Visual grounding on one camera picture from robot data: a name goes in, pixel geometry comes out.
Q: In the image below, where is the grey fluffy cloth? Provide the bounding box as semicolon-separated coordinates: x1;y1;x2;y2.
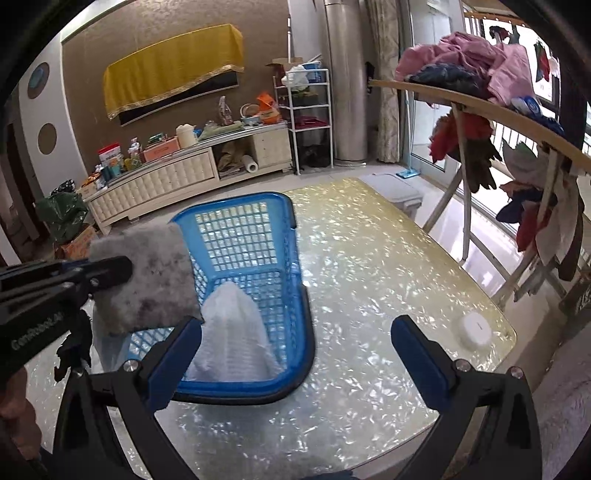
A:
89;223;201;336

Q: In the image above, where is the white fluffy towel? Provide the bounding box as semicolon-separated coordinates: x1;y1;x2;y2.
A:
185;282;283;382

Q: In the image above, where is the blue plastic laundry basket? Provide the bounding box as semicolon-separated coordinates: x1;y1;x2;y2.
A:
124;191;317;406

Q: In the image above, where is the black plush toy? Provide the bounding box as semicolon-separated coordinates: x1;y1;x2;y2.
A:
53;309;92;383

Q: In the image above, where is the person's left hand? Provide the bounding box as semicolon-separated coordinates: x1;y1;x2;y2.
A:
1;368;42;460

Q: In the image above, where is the cardboard box on floor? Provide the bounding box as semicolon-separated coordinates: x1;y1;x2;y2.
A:
54;225;98;260

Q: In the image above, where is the dark green bag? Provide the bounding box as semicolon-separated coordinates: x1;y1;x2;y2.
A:
35;179;88;246

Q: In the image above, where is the light blue white garment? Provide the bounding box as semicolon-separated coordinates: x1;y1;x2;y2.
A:
92;297;133;372

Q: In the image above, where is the white round puck device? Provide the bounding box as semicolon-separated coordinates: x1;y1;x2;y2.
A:
457;311;492;350

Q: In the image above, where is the pink box on cabinet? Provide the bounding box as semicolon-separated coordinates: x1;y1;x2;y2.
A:
143;137;180;162

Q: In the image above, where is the cream round jar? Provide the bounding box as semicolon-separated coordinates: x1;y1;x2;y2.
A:
175;124;197;149

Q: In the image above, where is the yellow cloth cover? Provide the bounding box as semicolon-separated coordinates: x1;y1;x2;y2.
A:
102;24;245;119

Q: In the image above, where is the paper towel roll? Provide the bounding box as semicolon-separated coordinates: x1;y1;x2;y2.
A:
242;154;259;174

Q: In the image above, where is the grey floor mat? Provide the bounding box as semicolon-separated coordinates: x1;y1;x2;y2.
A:
360;173;424;220

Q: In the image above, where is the cream tv cabinet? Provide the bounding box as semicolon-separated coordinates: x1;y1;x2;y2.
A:
84;123;293;234

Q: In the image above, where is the orange bag on cabinet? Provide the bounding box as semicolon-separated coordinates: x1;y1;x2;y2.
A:
256;92;283;125

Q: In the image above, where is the white metal shelf rack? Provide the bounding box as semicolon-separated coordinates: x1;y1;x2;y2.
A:
273;62;335;175

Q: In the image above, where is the wooden clothes drying rack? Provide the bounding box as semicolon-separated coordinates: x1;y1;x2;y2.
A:
371;80;590;306

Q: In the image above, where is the pink clothes pile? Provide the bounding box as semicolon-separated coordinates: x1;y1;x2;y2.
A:
394;32;535;106

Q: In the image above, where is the silver standing air conditioner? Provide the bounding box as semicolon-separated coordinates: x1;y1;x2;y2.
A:
324;1;368;164

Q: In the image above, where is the patterned curtain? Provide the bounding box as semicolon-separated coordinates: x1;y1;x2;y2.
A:
363;0;403;165

